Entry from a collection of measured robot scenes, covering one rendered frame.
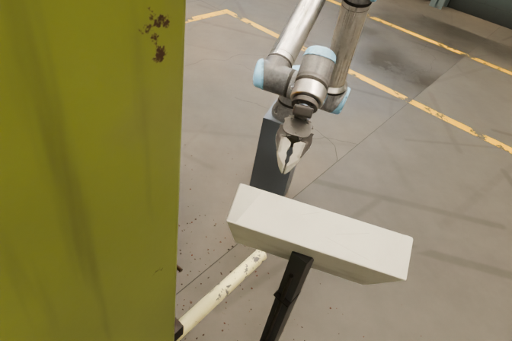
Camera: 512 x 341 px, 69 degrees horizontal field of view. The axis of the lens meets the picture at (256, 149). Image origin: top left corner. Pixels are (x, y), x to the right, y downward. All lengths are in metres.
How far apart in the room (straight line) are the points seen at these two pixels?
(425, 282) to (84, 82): 2.19
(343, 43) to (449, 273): 1.49
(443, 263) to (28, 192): 2.34
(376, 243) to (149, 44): 0.53
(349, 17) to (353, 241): 1.07
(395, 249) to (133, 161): 0.50
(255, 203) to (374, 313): 1.49
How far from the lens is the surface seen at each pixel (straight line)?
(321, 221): 0.72
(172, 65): 0.42
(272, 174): 2.19
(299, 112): 0.87
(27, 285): 0.50
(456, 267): 2.56
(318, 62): 1.03
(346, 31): 1.64
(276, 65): 1.17
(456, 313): 2.36
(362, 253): 0.73
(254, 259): 1.30
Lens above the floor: 1.71
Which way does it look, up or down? 39 degrees down
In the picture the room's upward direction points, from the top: 11 degrees clockwise
